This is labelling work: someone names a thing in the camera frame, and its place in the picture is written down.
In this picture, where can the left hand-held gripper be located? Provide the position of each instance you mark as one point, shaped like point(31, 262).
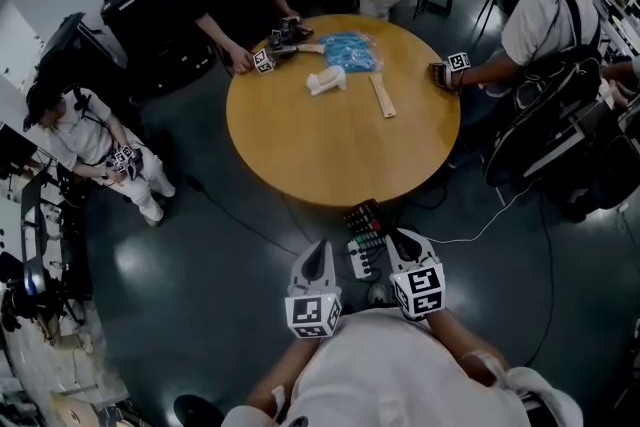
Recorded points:
point(312, 312)

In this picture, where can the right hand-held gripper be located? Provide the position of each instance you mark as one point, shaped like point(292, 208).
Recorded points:
point(420, 290)

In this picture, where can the black calculator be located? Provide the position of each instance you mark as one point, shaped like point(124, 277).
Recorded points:
point(365, 222)

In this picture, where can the person's left forearm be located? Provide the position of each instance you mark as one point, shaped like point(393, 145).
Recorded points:
point(285, 372)

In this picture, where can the person's right forearm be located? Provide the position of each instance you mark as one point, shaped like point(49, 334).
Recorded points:
point(460, 340)

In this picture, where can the white power strip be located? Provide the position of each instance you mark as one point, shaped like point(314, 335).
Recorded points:
point(362, 265)

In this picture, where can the person's white shirt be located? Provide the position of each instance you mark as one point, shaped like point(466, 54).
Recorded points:
point(400, 380)

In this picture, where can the black round stool base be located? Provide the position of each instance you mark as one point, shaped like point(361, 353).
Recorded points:
point(197, 411)

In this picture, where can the wooden ruler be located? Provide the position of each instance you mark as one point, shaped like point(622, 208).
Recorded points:
point(382, 97)

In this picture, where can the blue plastic packet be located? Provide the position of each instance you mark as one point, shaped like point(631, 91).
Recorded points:
point(350, 50)

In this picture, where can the brown cardboard box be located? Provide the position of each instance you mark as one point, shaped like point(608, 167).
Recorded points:
point(75, 412)

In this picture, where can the light wooden spatula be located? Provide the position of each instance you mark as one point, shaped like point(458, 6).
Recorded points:
point(311, 48)

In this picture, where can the black monitor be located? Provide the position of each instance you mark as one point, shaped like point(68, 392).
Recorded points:
point(15, 147)

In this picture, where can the black bin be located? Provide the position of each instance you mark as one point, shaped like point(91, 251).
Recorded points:
point(140, 10)

